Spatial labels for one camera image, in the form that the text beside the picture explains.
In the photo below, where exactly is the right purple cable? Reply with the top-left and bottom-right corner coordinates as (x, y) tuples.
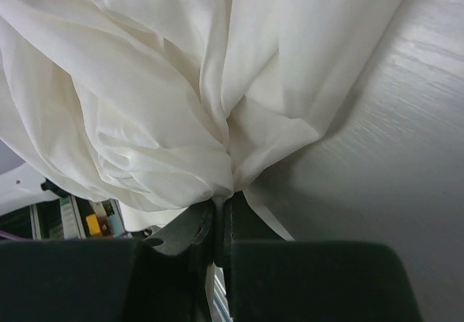
(0, 230), (28, 242)

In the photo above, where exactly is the white skirt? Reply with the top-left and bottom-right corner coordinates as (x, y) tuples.
(1, 0), (402, 226)

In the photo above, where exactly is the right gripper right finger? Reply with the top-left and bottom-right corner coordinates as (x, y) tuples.
(215, 192), (422, 321)

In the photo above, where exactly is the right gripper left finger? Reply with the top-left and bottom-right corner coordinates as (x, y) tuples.
(1, 202), (214, 321)

